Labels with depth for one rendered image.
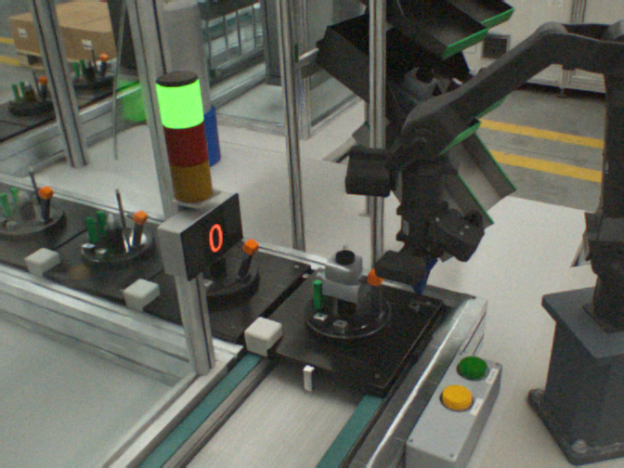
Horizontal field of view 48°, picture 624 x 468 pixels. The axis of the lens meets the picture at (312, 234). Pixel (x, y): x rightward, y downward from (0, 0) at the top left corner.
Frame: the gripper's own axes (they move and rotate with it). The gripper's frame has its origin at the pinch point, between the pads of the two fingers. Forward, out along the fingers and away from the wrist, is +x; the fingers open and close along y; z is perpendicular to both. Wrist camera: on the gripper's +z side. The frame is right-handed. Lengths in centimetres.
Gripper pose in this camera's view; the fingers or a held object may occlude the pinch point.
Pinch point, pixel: (420, 272)
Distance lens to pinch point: 102.8
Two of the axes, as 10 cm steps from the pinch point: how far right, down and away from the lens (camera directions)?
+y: 4.9, -4.6, 7.4
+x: 0.5, 8.6, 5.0
